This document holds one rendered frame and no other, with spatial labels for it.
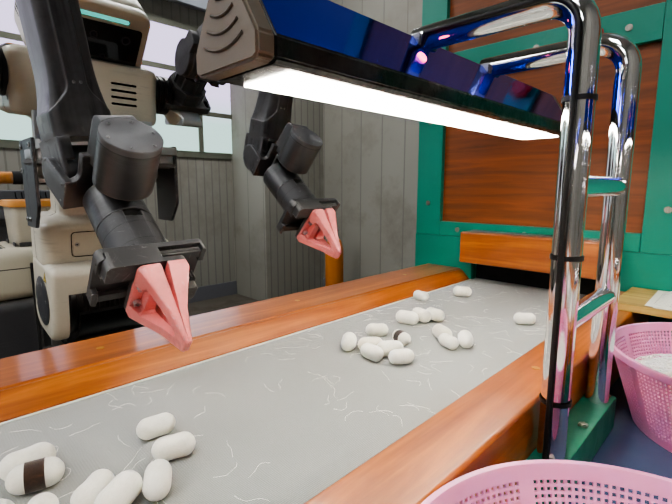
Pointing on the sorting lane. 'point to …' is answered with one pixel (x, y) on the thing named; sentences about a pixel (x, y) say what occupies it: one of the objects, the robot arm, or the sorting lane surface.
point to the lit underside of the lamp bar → (322, 91)
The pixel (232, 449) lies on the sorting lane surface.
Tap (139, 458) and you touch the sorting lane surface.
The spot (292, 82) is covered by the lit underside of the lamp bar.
